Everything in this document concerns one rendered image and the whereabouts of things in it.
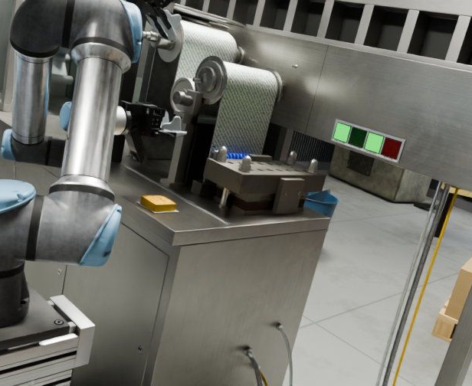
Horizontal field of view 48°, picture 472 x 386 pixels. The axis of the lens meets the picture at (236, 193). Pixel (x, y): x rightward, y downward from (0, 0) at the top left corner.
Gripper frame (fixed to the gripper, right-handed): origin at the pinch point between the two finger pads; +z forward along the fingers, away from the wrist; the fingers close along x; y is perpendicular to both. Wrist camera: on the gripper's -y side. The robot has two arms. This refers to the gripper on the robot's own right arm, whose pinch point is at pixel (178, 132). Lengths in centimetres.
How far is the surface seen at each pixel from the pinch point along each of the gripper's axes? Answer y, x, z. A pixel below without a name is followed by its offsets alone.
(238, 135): 0.7, -0.3, 24.5
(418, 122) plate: 19, -47, 46
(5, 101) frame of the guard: -15, 102, -9
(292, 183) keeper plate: -8.1, -22.0, 29.9
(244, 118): 6.6, -0.3, 25.1
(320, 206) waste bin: -62, 83, 206
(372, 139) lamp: 11, -35, 45
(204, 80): 15.6, 5.9, 11.0
